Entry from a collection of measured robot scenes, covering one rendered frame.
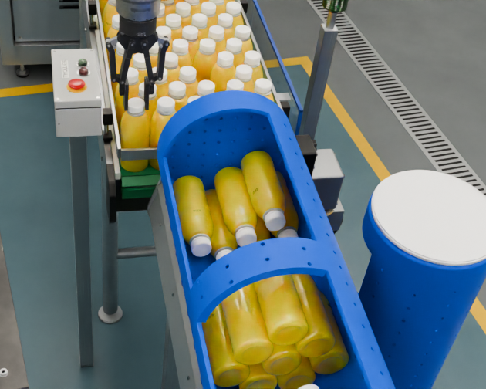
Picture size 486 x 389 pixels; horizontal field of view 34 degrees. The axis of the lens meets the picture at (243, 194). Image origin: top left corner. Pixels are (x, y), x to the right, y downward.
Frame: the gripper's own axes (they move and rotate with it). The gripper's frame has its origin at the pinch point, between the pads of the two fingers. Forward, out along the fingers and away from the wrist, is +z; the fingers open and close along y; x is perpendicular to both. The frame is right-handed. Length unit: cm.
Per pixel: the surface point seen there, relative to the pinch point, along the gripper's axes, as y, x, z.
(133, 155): -1.0, -4.5, 13.7
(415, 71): 159, 161, 111
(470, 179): 154, 80, 110
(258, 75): 31.9, 15.0, 6.5
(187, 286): 2, -56, -1
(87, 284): -12, 6, 70
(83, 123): -11.5, -1.4, 6.5
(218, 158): 15.3, -18.3, 3.8
